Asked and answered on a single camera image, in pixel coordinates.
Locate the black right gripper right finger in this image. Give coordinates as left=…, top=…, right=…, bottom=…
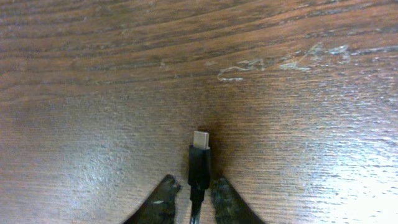
left=210, top=177, right=266, bottom=224

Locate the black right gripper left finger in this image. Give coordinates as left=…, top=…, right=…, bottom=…
left=123, top=174, right=181, bottom=224

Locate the black charging cable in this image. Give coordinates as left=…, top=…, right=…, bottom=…
left=187, top=130, right=212, bottom=224

